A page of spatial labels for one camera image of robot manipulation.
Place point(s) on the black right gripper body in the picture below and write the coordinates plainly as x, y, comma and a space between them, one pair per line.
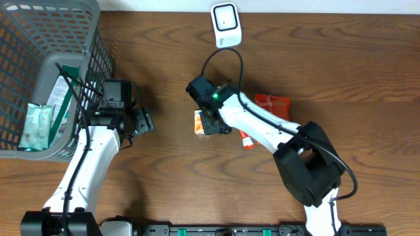
215, 127

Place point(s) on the light green wipes pack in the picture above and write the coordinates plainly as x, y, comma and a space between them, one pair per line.
37, 127

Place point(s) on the red snack bag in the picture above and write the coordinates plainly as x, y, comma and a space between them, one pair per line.
277, 105

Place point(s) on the orange and white snack packet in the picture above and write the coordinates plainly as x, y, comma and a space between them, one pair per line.
198, 125

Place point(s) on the red and white snack packet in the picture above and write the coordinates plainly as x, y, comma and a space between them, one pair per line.
246, 140

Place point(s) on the white barcode scanner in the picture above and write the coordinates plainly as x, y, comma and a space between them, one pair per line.
226, 25

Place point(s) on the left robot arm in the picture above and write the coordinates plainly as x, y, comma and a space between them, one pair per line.
71, 209

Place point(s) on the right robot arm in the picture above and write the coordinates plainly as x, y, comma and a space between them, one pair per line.
309, 166

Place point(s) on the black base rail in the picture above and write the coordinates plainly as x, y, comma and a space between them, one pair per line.
282, 230

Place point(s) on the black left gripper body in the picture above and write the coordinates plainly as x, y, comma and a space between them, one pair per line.
131, 121

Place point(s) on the green and white flat package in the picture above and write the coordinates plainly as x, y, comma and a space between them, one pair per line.
60, 99

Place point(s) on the grey plastic mesh basket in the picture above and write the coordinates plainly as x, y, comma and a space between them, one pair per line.
35, 37

